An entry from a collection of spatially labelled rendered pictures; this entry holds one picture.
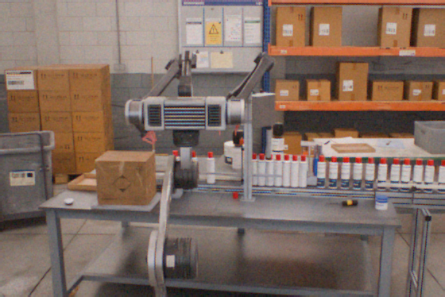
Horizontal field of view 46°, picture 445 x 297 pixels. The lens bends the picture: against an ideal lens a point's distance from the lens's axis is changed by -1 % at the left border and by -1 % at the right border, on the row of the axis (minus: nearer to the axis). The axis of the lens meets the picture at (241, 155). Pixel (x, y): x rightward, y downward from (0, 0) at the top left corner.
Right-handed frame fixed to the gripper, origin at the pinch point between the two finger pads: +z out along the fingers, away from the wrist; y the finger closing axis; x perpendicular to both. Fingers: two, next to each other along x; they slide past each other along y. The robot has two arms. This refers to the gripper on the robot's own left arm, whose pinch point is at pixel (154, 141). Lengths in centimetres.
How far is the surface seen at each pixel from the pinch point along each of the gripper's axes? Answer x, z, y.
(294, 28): -148, 26, 362
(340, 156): -87, 117, 107
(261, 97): -69, 19, -14
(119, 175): 22.6, 0.8, -26.5
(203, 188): -2.9, 43.3, 3.3
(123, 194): 28.6, 10.8, -26.5
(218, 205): -9, 52, -22
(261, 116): -62, 28, -14
